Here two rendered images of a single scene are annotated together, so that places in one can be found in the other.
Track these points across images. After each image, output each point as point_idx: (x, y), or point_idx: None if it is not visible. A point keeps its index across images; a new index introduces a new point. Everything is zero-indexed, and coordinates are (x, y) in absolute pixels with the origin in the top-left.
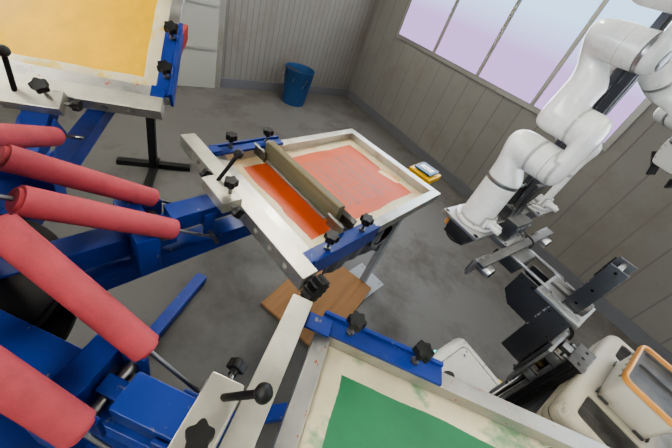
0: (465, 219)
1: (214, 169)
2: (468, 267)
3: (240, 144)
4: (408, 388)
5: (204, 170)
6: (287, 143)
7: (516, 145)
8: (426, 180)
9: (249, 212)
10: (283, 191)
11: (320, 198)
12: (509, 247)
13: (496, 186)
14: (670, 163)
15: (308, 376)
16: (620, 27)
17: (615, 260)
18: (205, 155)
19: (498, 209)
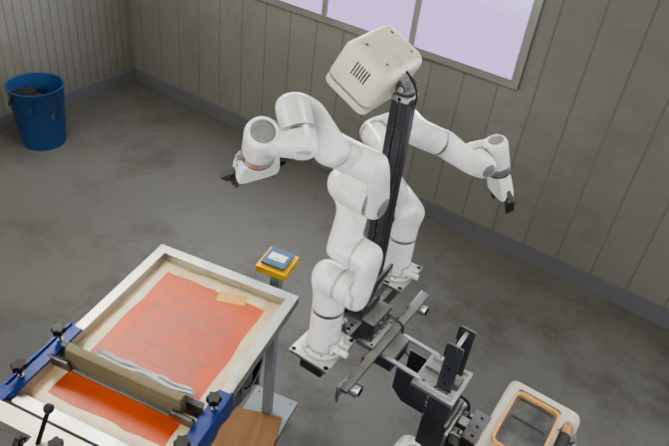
0: (312, 352)
1: (23, 426)
2: (335, 395)
3: (31, 363)
4: None
5: (16, 439)
6: (87, 325)
7: (319, 283)
8: (281, 276)
9: None
10: (110, 399)
11: (155, 396)
12: (375, 348)
13: (322, 319)
14: (497, 192)
15: None
16: (343, 187)
17: (460, 330)
18: (3, 412)
19: (335, 334)
